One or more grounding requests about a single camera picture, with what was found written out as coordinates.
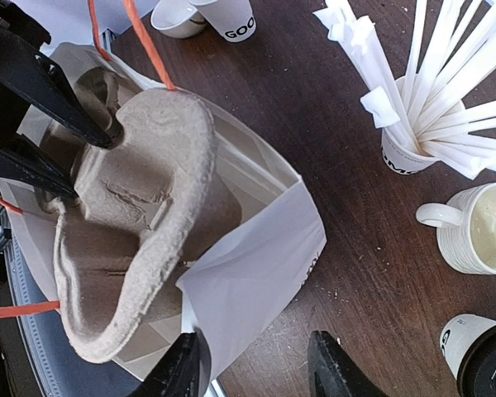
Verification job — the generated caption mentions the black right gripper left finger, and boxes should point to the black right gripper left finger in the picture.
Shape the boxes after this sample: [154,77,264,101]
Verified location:
[129,330,212,397]

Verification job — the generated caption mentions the paper cup holding straws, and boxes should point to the paper cup holding straws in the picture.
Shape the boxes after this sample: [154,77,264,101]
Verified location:
[372,87,438,175]

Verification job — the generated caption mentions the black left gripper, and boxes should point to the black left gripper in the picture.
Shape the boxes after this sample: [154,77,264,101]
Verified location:
[0,1,112,199]

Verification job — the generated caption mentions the bundle of wrapped white straws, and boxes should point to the bundle of wrapped white straws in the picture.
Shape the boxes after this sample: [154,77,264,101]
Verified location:
[315,1,496,179]

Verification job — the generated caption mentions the single white paper cup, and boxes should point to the single white paper cup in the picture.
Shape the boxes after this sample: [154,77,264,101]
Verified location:
[439,313,496,396]

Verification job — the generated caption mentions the cream ceramic mug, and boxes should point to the cream ceramic mug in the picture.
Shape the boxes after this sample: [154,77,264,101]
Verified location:
[416,183,496,275]

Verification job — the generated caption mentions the white ceramic bowl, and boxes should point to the white ceramic bowl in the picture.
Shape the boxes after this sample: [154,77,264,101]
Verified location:
[150,0,207,39]

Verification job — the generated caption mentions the brown pulp cup carrier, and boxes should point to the brown pulp cup carrier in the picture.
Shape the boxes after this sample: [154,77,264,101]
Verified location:
[47,67,217,364]

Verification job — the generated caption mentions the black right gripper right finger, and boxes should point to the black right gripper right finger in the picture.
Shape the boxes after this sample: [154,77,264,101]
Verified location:
[308,331,387,397]

